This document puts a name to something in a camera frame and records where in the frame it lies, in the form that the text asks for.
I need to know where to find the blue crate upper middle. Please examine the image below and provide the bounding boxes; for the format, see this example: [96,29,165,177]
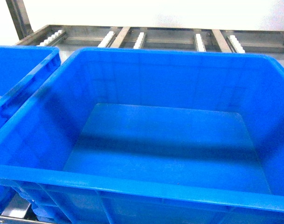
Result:
[0,47,284,224]

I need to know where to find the blue crate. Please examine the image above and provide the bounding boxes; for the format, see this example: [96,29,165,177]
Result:
[0,45,62,215]
[0,47,284,224]

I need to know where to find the blue crate upper left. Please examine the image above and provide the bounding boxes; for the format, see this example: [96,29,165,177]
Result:
[0,45,62,215]

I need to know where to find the metal roller shelf rack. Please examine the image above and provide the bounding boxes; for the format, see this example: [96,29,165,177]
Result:
[0,0,284,224]

